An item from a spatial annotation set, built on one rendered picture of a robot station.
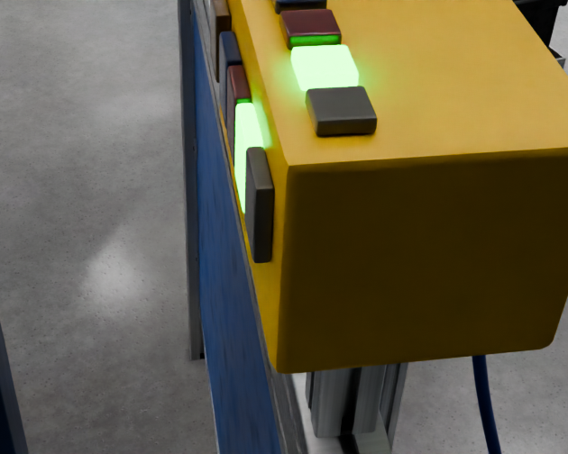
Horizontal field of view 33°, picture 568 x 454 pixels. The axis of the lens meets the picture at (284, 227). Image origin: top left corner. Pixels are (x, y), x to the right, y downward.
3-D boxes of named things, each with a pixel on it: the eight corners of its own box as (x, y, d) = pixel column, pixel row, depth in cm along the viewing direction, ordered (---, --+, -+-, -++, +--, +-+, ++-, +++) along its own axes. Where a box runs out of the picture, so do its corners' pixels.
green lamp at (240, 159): (261, 214, 31) (263, 140, 29) (242, 216, 31) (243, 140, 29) (251, 174, 33) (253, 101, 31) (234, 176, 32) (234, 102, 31)
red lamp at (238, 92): (251, 171, 33) (252, 97, 31) (233, 172, 33) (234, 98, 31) (242, 134, 34) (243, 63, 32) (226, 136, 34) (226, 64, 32)
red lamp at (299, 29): (342, 49, 30) (343, 33, 30) (287, 52, 30) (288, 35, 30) (330, 22, 32) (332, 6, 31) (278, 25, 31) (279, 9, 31)
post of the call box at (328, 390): (376, 432, 45) (409, 237, 37) (315, 440, 45) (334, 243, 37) (361, 385, 47) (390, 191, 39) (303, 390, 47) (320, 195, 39)
